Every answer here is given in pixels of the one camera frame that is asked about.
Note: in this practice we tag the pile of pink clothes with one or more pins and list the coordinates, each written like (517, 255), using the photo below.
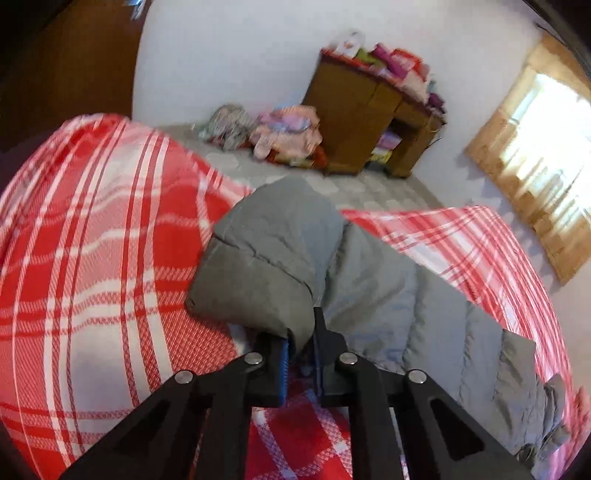
(291, 134)

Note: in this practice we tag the stack of colourful folded clothes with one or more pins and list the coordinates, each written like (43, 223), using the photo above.
(401, 64)

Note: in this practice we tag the grey patterned cloth bundle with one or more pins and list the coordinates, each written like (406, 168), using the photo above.
(226, 122)

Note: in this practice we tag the wooden cabinet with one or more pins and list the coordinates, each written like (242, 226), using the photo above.
(346, 115)

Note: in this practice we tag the white plastic bag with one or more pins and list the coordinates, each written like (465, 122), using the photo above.
(352, 44)

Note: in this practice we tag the small stack of pastel cloths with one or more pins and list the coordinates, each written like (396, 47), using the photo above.
(385, 145)

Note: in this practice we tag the dark wooden door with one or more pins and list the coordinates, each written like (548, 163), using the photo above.
(69, 69)

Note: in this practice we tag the yellow window curtain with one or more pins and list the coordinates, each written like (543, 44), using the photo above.
(540, 152)

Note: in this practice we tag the grey padded jacket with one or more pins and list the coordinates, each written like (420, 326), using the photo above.
(369, 286)

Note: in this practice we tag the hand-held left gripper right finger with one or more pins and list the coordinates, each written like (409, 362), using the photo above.
(318, 360)

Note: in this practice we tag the red plaid bed sheet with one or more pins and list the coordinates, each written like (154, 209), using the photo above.
(92, 254)

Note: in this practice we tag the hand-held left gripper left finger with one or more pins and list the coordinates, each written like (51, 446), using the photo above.
(282, 369)

